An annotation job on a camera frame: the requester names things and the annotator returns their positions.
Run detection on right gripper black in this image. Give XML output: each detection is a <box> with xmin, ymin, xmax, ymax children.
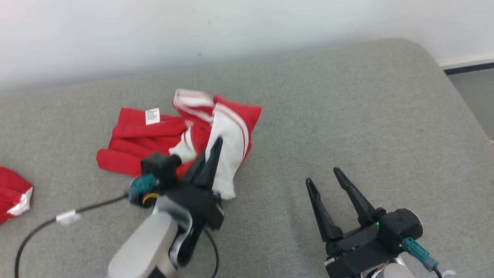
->
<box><xmin>306</xmin><ymin>167</ymin><xmax>423</xmax><ymax>278</ymax></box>

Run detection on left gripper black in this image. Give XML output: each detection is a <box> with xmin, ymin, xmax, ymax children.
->
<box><xmin>165</xmin><ymin>137</ymin><xmax>225</xmax><ymax>268</ymax></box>

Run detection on red Bulls 23 jersey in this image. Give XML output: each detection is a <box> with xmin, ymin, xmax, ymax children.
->
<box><xmin>96</xmin><ymin>89</ymin><xmax>263</xmax><ymax>201</ymax></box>

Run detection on black baseboard strip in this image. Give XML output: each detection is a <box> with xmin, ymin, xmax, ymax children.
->
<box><xmin>444</xmin><ymin>63</ymin><xmax>494</xmax><ymax>75</ymax></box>

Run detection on red shorts with white stripe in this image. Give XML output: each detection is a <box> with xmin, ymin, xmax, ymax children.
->
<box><xmin>0</xmin><ymin>167</ymin><xmax>34</xmax><ymax>225</ymax></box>

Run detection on thin black cable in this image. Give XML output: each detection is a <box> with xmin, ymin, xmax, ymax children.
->
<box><xmin>203</xmin><ymin>228</ymin><xmax>221</xmax><ymax>278</ymax></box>

